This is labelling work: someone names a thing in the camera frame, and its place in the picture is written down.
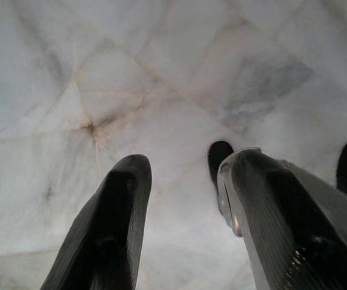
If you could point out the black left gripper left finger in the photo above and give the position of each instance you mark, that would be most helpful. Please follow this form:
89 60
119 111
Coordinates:
113 217

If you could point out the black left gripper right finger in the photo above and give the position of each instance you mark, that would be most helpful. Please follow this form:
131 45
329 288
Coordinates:
282 217

